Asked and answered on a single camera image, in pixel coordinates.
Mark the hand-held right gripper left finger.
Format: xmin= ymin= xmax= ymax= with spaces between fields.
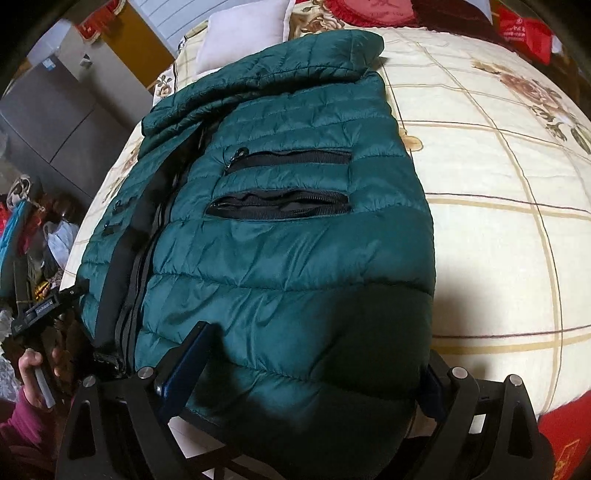
xmin=55 ymin=320 xmax=214 ymax=480

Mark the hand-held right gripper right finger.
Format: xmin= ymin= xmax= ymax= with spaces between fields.
xmin=416 ymin=351 xmax=555 ymax=480

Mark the green puffer jacket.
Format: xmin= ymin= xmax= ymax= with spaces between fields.
xmin=76 ymin=30 xmax=437 ymax=480

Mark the person's left forearm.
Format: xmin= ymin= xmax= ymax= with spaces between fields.
xmin=0 ymin=392 xmax=63 ymax=480

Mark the person's left hand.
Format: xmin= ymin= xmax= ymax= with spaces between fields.
xmin=17 ymin=345 xmax=72 ymax=409

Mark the white plastic bag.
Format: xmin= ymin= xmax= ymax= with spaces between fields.
xmin=43 ymin=220 xmax=80 ymax=274

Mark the blue bag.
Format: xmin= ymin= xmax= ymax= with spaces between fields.
xmin=0 ymin=200 xmax=34 ymax=269

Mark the red bed skirt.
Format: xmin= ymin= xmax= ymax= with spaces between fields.
xmin=538 ymin=401 xmax=591 ymax=480

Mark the grey cabinet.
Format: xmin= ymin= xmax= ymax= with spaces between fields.
xmin=0 ymin=23 xmax=154 ymax=200

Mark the bed with floral sheet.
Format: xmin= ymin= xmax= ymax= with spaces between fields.
xmin=69 ymin=0 xmax=591 ymax=480

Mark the orange wooden door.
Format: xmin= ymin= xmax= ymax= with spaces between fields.
xmin=110 ymin=0 xmax=177 ymax=89

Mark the white pillow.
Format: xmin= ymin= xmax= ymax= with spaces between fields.
xmin=195 ymin=0 xmax=291 ymax=77

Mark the red plastic bag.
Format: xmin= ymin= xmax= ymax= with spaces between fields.
xmin=496 ymin=7 xmax=555 ymax=65

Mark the dark red blanket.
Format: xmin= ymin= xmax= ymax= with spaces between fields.
xmin=411 ymin=0 xmax=506 ymax=44

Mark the red cushion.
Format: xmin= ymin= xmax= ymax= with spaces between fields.
xmin=323 ymin=0 xmax=430 ymax=27

